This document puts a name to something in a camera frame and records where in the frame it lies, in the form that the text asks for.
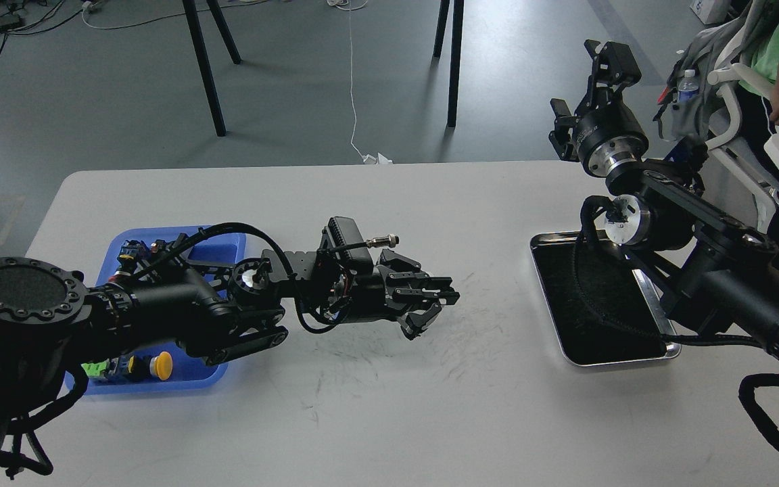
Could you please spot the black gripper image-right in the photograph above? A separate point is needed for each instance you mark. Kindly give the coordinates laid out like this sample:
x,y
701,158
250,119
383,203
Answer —
x,y
607,132

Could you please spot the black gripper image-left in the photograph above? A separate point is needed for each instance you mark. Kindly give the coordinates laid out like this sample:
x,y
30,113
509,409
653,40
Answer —
x,y
397,288

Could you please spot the silver metal tray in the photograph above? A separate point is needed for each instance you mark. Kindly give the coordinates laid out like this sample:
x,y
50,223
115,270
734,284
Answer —
x,y
603,312

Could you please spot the blue plastic tray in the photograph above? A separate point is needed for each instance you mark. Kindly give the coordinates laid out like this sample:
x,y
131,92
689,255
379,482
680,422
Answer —
x,y
187,373

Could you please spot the grey backpack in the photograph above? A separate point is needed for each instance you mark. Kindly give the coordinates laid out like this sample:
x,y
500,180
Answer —
x,y
721,56

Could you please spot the clear water bottle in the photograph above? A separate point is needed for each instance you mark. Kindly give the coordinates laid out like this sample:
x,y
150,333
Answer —
x,y
688,85

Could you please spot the black table leg right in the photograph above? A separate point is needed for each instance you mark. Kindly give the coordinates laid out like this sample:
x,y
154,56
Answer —
x,y
457,8

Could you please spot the yellow mushroom push button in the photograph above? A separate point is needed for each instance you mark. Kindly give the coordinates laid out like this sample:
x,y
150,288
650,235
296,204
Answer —
x,y
161,366

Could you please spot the green white push button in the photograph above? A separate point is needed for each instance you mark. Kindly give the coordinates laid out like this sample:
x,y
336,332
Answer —
x,y
102,372

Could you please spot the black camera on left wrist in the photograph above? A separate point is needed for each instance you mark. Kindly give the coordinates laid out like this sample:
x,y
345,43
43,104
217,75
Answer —
x,y
343,243

